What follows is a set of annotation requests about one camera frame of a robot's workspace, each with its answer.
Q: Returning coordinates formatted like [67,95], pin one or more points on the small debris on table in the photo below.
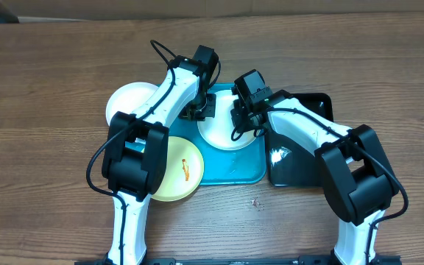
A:
[257,204]

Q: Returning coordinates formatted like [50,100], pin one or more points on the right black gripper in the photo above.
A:
[241,119]

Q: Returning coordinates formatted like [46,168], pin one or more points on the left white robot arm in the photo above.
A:
[139,116]

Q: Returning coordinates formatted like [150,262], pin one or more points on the white plate with sauce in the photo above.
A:
[217,130]

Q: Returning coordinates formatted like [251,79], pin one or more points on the black plastic tray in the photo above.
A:
[289,164]

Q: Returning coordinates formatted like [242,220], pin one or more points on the clean white plate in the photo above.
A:
[128,97]

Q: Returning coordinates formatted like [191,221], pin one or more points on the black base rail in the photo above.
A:
[302,260]

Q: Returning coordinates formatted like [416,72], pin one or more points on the yellow plate with sauce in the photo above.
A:
[184,171]

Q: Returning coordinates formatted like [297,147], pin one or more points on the teal plastic tray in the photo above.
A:
[242,166]

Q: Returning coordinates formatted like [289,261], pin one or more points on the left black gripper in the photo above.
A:
[210,111]

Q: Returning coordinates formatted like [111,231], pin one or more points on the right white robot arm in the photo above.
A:
[349,163]

